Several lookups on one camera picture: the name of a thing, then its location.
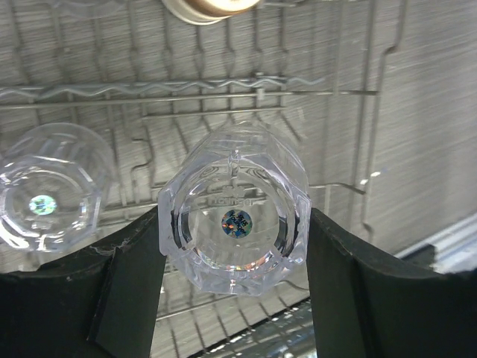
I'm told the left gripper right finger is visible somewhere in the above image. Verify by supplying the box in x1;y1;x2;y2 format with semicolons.
307;209;476;357

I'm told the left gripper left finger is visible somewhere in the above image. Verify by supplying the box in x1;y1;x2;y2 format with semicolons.
1;209;165;357

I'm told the clear cup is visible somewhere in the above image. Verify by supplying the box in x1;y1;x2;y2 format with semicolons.
157;120;312;296
1;123;116;252

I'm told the beige brown travel cup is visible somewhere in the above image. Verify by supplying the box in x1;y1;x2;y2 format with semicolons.
162;0;260;26

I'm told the clear tumbler from corner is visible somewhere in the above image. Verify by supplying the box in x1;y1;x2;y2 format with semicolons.
47;0;127;19

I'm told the aluminium frame rail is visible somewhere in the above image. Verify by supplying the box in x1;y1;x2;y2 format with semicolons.
395;213;476;274

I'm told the grey wire dish rack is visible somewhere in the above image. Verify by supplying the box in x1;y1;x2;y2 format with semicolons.
0;0;411;358

